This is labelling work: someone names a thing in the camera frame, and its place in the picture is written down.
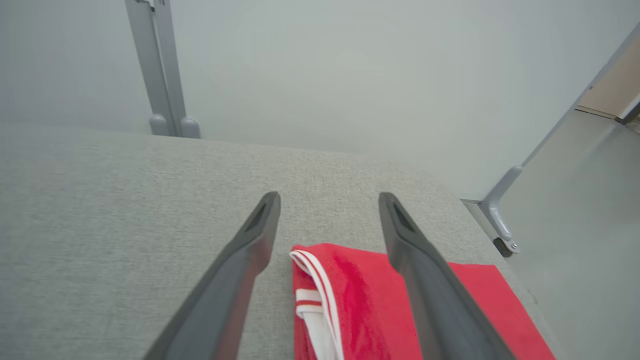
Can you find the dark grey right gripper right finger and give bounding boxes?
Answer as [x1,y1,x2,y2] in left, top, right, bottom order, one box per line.
[378,192,517,360]

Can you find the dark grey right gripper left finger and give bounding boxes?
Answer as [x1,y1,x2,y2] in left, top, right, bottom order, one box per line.
[142,191,282,360]

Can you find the red basketball jersey white sleeves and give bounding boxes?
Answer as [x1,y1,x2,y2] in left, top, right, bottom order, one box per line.
[289,243,557,360]

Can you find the grey double partition post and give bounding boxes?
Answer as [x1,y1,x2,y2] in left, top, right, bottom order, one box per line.
[125,0,202,139]

